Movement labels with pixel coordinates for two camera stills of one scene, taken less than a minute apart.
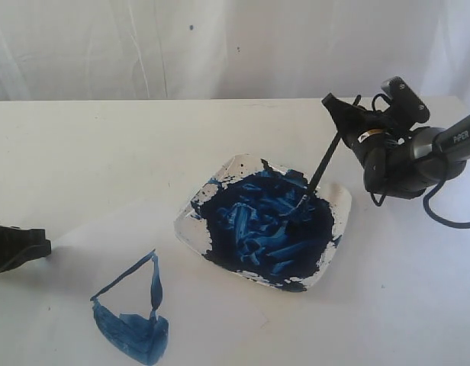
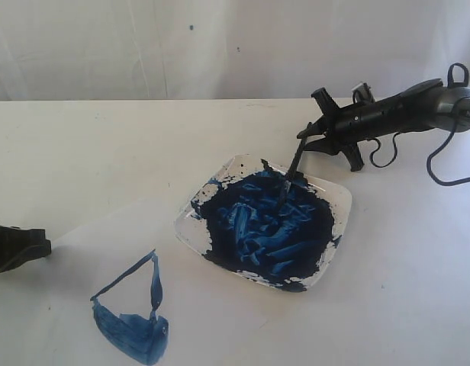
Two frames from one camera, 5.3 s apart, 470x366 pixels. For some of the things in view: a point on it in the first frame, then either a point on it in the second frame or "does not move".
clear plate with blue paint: [249, 218] does not move
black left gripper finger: [25, 245] does not move
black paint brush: [325, 161] to [295, 159]
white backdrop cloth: [103, 49] does not move
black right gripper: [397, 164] to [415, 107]
